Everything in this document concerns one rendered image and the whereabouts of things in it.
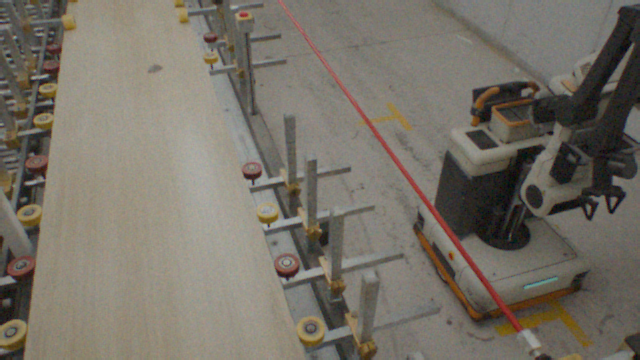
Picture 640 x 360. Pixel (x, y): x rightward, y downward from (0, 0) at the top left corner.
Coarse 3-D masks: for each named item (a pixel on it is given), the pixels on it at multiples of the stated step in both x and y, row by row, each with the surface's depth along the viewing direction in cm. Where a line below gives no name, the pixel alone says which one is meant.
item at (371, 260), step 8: (392, 248) 172; (400, 248) 173; (360, 256) 170; (368, 256) 170; (376, 256) 170; (384, 256) 170; (392, 256) 170; (400, 256) 172; (344, 264) 167; (352, 264) 167; (360, 264) 167; (368, 264) 169; (376, 264) 170; (304, 272) 165; (312, 272) 165; (320, 272) 165; (344, 272) 167; (280, 280) 164; (288, 280) 162; (296, 280) 162; (304, 280) 163; (312, 280) 165; (288, 288) 163
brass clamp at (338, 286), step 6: (318, 258) 168; (318, 264) 170; (324, 264) 166; (324, 270) 164; (324, 276) 165; (342, 276) 162; (330, 282) 160; (336, 282) 160; (342, 282) 161; (330, 288) 160; (336, 288) 160; (342, 288) 161; (336, 294) 162
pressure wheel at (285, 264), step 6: (276, 258) 158; (282, 258) 158; (288, 258) 158; (294, 258) 158; (276, 264) 156; (282, 264) 156; (288, 264) 156; (294, 264) 156; (276, 270) 155; (282, 270) 154; (288, 270) 154; (294, 270) 155; (282, 276) 155; (288, 276) 155; (294, 276) 156
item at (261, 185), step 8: (320, 168) 206; (328, 168) 206; (336, 168) 206; (344, 168) 207; (280, 176) 202; (320, 176) 205; (248, 184) 199; (256, 184) 198; (264, 184) 199; (272, 184) 200; (280, 184) 201; (256, 192) 199
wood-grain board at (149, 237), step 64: (128, 0) 324; (64, 64) 257; (128, 64) 257; (192, 64) 258; (64, 128) 214; (128, 128) 214; (192, 128) 214; (64, 192) 183; (128, 192) 183; (192, 192) 182; (64, 256) 159; (128, 256) 159; (192, 256) 159; (256, 256) 159; (64, 320) 141; (128, 320) 141; (192, 320) 141; (256, 320) 141
